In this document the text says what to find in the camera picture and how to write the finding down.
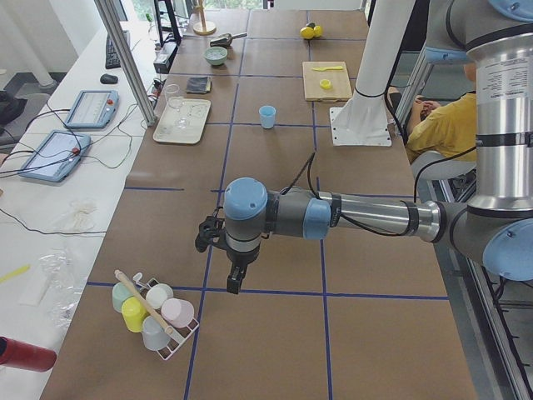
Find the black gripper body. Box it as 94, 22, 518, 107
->
195, 207, 261, 274

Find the yellow lemon slice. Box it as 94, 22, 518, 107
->
319, 79, 332, 90

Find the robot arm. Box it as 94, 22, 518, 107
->
195, 1, 532, 293

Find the pink plastic cup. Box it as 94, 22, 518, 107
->
161, 298, 195, 328

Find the white plastic cup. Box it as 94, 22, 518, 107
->
146, 283, 174, 310

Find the grey blue plastic cup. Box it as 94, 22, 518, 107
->
142, 316, 171, 351

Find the yellow plastic cup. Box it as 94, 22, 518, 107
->
121, 297, 149, 333

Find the green plastic cup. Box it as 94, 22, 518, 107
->
112, 282, 133, 313

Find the light blue plastic cup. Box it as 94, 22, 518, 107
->
258, 105, 276, 129

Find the wooden cup tree stand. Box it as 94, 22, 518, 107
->
193, 0, 217, 36

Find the yellow lemon left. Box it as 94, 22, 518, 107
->
300, 27, 315, 40

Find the yellow lemon upper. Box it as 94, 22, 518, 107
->
313, 25, 322, 38

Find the cream bear serving tray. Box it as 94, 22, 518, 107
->
153, 97, 211, 145

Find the clear wine glass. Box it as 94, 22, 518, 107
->
164, 84, 188, 129

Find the grey folded cloth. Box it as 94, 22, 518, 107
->
186, 76, 212, 94

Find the teach pendant far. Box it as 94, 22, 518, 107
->
64, 90, 119, 130

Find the teach pendant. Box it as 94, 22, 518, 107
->
64, 90, 119, 130
18, 130, 92, 183

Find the teach pendant near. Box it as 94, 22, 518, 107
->
18, 130, 92, 183

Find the green bowl of ice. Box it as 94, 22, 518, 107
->
203, 46, 228, 67

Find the black computer mouse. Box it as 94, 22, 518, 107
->
100, 73, 118, 85

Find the bamboo cutting board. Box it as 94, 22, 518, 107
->
302, 61, 352, 102

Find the steel ice scoop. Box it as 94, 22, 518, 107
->
209, 32, 247, 48

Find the black keyboard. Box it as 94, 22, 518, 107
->
105, 35, 121, 69

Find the yellow plastic knife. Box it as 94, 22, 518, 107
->
311, 65, 344, 72

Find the red bottle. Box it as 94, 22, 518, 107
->
1, 337, 57, 372

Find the person in yellow shirt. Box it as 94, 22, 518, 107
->
406, 62, 479, 164

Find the white wire cup rack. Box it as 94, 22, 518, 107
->
112, 270, 199, 361

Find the aluminium frame post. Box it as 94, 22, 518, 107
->
94, 0, 157, 127

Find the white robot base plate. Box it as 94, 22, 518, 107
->
329, 104, 392, 147

